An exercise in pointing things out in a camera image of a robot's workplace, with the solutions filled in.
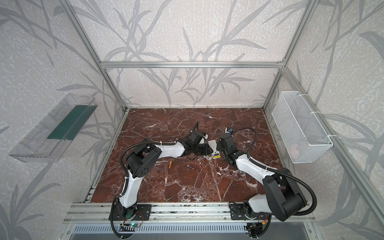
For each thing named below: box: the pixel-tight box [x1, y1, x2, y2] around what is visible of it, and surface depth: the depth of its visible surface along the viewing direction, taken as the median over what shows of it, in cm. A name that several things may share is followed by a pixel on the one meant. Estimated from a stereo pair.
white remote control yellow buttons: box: [208, 140, 221, 160], surface depth 96 cm
